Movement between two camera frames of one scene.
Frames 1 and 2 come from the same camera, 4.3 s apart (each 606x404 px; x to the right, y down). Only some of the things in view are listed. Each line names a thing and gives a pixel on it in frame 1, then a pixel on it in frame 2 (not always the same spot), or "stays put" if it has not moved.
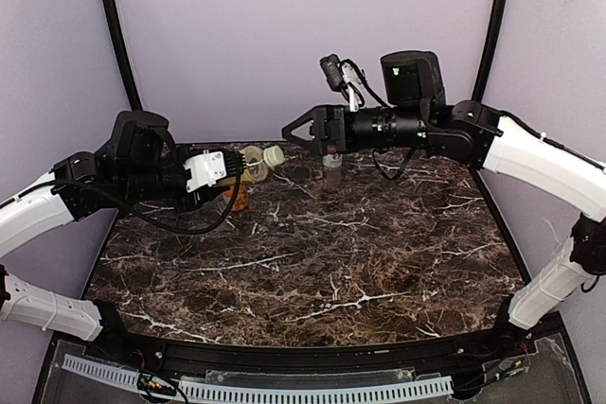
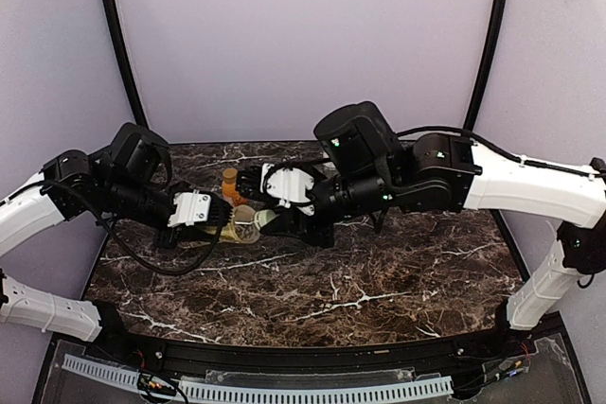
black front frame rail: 180,354 stays put
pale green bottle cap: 274,155 → 263,217
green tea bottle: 255,169 → 242,227
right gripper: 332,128 → 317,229
